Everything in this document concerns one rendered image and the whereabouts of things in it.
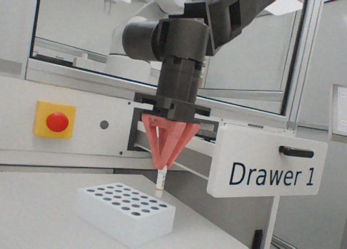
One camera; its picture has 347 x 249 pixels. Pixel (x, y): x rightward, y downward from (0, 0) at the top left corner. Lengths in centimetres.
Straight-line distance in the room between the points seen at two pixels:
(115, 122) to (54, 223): 33
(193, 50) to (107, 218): 25
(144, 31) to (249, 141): 23
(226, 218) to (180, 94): 71
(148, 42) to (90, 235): 27
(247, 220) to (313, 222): 138
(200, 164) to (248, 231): 68
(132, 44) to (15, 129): 33
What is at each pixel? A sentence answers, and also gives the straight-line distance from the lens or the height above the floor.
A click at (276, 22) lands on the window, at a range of 106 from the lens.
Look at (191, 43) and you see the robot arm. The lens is 36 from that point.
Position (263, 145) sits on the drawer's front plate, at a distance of 48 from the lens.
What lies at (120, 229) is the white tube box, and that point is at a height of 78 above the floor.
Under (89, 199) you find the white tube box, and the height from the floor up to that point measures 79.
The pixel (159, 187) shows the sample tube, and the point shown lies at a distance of 39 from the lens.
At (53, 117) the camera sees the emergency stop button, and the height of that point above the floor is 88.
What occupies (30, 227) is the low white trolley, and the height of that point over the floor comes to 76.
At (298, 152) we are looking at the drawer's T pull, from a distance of 49.
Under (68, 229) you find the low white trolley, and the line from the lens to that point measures 40.
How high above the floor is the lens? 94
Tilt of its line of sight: 4 degrees down
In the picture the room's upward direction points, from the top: 10 degrees clockwise
